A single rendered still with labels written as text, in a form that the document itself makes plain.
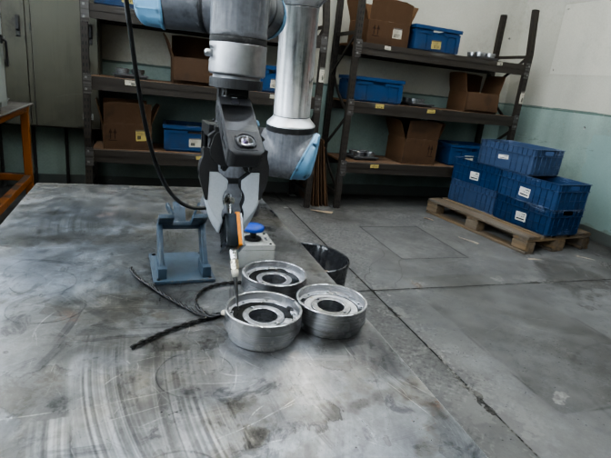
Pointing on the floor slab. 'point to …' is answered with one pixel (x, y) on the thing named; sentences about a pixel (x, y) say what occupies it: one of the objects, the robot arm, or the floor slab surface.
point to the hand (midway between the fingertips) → (231, 224)
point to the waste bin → (330, 261)
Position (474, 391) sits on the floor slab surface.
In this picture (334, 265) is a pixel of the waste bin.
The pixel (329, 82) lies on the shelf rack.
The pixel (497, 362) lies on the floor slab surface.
